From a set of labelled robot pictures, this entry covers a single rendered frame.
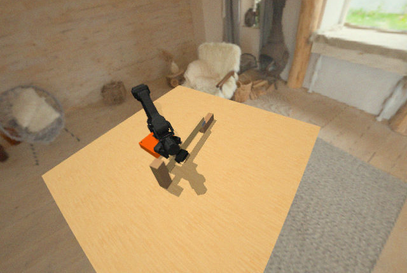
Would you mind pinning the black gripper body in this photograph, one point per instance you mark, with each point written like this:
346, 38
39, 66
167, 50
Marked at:
180, 156

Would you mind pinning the long wooden plank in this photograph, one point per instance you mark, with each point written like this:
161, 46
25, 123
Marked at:
170, 162

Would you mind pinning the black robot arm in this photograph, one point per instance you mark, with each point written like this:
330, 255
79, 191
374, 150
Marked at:
157, 124

